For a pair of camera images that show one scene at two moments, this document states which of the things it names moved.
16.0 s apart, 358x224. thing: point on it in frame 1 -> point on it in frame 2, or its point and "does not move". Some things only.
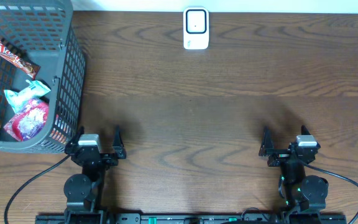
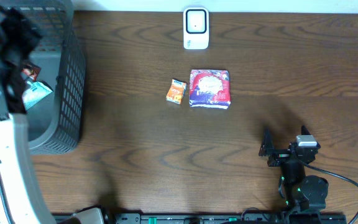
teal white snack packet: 17,99 does not move
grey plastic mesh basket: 41,32 does not move
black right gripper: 279,155 does not move
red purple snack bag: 30,121 -> 209,88
